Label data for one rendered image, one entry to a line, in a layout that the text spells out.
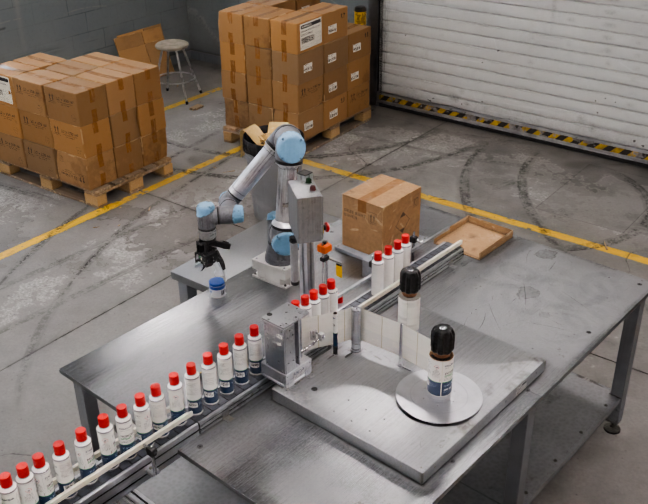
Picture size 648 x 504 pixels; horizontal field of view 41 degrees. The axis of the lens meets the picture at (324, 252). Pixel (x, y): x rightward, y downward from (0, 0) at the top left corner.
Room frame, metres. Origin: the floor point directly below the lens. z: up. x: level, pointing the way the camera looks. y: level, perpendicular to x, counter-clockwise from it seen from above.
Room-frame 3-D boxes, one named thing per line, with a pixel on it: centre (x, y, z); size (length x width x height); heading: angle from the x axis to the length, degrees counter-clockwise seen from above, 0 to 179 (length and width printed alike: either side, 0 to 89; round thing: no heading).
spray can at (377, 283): (3.12, -0.23, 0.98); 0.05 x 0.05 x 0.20
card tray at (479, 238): (3.69, -0.73, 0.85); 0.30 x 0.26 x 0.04; 138
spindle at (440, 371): (2.42, -0.40, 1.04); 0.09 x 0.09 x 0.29
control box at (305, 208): (2.92, 0.07, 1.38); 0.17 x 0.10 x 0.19; 13
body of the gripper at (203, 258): (3.20, 0.50, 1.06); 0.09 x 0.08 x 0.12; 140
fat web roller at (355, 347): (2.72, -0.12, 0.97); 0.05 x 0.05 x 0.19
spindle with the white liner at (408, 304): (2.82, -0.33, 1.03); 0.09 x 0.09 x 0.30
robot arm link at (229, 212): (3.24, 0.39, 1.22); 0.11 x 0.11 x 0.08; 9
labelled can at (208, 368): (2.42, 0.41, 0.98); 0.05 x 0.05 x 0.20
